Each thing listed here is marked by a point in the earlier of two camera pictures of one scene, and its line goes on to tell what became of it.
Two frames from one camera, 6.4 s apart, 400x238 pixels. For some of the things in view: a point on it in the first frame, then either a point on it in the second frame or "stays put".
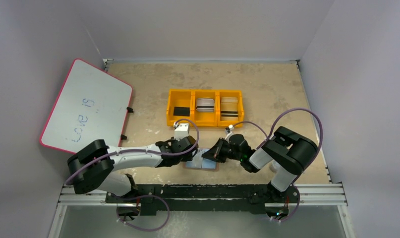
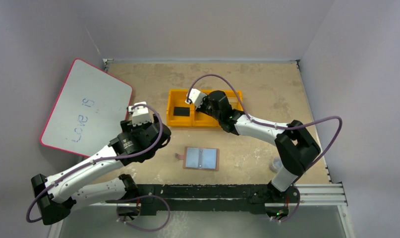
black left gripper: x=189 y=146 to x=156 y=123
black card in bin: x=178 y=111 stays put
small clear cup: x=274 y=166 stays put
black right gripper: x=222 y=150 to x=205 y=107
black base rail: x=149 y=199 stays put
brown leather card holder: x=200 y=162 stays put
